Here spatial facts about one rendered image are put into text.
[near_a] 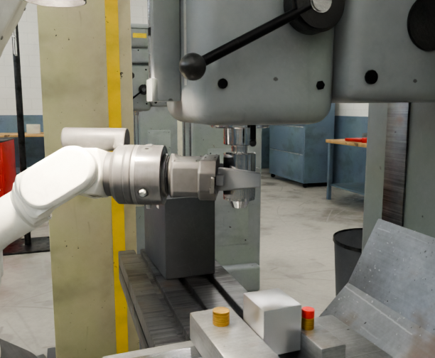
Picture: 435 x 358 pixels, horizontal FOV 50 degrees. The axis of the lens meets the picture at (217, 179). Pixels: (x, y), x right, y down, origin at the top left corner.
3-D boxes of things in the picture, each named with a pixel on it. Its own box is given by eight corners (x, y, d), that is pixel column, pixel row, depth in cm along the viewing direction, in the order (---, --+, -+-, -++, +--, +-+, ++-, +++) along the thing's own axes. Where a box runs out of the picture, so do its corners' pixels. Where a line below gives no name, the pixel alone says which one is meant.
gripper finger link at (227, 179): (260, 190, 67) (216, 190, 67) (261, 167, 66) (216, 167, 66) (260, 192, 65) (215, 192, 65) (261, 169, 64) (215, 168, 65)
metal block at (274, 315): (263, 358, 57) (264, 311, 56) (242, 336, 62) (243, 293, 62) (301, 350, 59) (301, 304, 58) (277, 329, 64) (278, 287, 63)
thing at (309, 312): (305, 331, 58) (305, 312, 58) (298, 325, 60) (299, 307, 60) (316, 329, 59) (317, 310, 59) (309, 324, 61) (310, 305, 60)
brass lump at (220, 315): (216, 328, 59) (216, 315, 59) (210, 321, 61) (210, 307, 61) (232, 325, 60) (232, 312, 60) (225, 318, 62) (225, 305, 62)
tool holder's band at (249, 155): (248, 156, 71) (248, 150, 71) (261, 159, 67) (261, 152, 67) (218, 157, 70) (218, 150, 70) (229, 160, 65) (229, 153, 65)
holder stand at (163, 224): (165, 280, 106) (163, 192, 103) (144, 252, 126) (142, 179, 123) (215, 273, 110) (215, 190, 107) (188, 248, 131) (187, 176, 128)
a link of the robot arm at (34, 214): (101, 175, 64) (15, 227, 64) (119, 183, 73) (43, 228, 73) (79, 136, 65) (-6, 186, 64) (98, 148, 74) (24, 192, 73)
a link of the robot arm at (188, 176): (215, 148, 62) (126, 147, 63) (215, 219, 63) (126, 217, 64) (219, 141, 74) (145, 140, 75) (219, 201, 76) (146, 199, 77)
